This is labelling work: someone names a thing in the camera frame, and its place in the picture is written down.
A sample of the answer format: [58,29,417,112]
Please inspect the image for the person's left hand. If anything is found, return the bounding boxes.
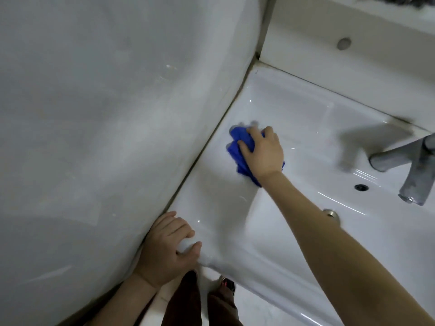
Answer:
[135,211,203,289]

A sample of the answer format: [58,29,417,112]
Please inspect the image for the person's left forearm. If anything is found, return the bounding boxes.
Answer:
[85,272,160,326]

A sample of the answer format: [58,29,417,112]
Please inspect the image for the dark shoe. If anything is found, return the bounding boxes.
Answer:
[220,277,236,296]

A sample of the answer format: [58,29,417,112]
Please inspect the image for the person's right forearm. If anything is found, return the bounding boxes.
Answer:
[260,170,435,326]

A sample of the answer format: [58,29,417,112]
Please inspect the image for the dark brown trousers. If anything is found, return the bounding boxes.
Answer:
[161,270,244,326]

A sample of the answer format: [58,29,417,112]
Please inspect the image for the grey metal faucet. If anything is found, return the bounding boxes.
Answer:
[369,132,435,206]

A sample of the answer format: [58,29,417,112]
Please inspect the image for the white wall cabinet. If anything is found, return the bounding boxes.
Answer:
[259,0,435,133]

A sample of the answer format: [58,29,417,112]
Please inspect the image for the blue cleaning cloth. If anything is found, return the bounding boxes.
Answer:
[227,125,285,188]

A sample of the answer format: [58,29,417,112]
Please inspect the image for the white ceramic washbasin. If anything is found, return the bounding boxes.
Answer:
[135,62,435,326]

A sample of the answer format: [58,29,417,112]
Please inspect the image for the person's right hand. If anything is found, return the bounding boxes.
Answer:
[237,126,285,182]

